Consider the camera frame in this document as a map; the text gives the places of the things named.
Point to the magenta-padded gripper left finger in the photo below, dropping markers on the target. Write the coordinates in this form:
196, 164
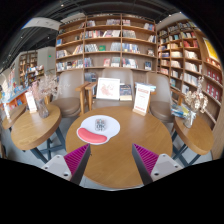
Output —
56, 165

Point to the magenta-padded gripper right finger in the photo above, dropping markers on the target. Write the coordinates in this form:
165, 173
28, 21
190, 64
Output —
166, 165

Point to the transparent computer mouse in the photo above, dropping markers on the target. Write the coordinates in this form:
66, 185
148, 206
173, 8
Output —
100, 124

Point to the white mouse pad red rest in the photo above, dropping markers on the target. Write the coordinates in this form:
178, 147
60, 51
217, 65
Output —
111, 128

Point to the round wooden side table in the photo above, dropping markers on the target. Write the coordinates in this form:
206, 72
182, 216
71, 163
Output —
196, 136
33, 130

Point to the glass vase with dried flowers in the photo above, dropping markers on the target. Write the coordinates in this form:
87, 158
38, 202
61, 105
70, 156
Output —
42, 108
190, 118

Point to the stack of blue books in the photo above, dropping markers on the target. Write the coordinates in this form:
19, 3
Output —
179, 110

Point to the beige upholstered wooden armchair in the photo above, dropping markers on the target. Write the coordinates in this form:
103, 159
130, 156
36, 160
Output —
115, 72
161, 103
68, 96

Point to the small white table card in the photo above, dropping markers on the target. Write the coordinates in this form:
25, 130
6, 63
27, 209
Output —
31, 101

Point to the white sign on wooden base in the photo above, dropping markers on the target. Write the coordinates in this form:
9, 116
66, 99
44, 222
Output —
142, 98

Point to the dark blue book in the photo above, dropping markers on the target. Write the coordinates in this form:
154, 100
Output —
125, 92

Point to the colourful book display stand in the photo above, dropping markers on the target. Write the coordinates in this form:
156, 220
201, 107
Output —
13, 93

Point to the white framed red print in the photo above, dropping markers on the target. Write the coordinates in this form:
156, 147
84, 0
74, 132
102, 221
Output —
108, 88

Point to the small distant bookshelf unit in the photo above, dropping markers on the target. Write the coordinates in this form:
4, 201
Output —
28, 65

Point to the wide wooden bookshelf unit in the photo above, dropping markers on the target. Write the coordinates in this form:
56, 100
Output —
106, 40

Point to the white hanging ceiling panel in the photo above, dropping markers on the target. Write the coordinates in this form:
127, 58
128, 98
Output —
41, 23

